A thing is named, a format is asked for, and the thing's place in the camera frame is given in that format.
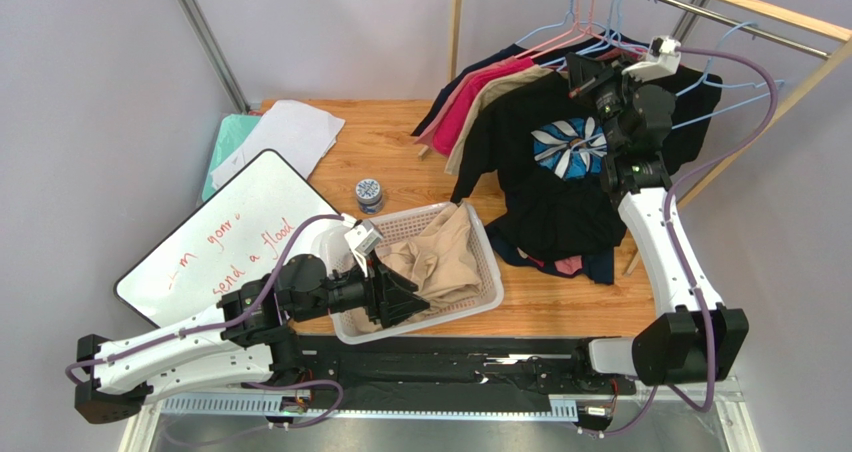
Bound metal hanging rail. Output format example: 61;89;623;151
598;0;833;60

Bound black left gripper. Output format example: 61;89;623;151
293;249;431;329

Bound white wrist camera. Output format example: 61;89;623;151
344;220;383;276
621;36;681;82

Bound white paper sheets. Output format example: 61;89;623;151
212;100;345;189

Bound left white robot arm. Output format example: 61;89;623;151
70;254;430;424

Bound metal corner post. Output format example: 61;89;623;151
176;0;251;113

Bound beige t shirt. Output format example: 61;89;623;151
352;201;486;335

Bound white plastic perforated basket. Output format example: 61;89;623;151
324;201;505;345

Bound teal folder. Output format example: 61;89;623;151
199;114;261;204

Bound tan t shirt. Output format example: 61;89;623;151
444;65;555;176

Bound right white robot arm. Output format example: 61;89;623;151
569;57;749;386

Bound white board black frame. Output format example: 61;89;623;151
114;150;337;327

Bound magenta t shirt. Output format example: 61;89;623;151
430;57;534;156

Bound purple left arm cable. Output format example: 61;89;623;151
64;212;347;433

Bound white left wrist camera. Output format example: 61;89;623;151
344;220;383;276

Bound black daisy print t shirt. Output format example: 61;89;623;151
450;65;723;261

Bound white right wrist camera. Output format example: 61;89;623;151
621;36;681;82

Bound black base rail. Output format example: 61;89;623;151
266;335;637;412

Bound pink wire hanger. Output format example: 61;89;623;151
515;0;596;59

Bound wooden clothes rack frame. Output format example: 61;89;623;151
417;0;852;276

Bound blue white round tin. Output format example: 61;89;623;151
354;178;384;215

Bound navy t shirt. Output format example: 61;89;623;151
411;44;615;285

